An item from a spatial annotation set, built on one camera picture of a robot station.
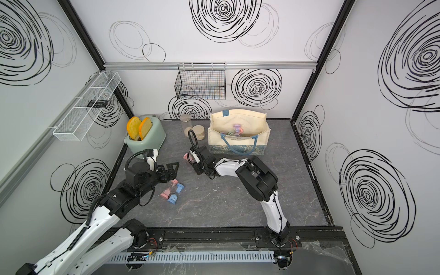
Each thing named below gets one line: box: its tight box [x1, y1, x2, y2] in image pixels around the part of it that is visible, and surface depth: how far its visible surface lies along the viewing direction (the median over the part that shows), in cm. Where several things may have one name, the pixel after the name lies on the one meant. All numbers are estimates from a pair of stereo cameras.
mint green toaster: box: [123, 114, 167, 154], surface depth 93 cm
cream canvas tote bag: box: [207, 109, 271, 156], surface depth 99 cm
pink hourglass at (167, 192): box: [160, 178, 179, 200], surface depth 86 cm
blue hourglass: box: [167, 183, 186, 205], surface depth 86 cm
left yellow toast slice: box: [126, 116, 143, 140], surface depth 91 cm
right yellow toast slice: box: [138, 116, 153, 141], surface depth 91 cm
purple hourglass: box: [233, 123, 241, 137], surface depth 103 cm
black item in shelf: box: [86, 99, 109, 108], surface depth 80 cm
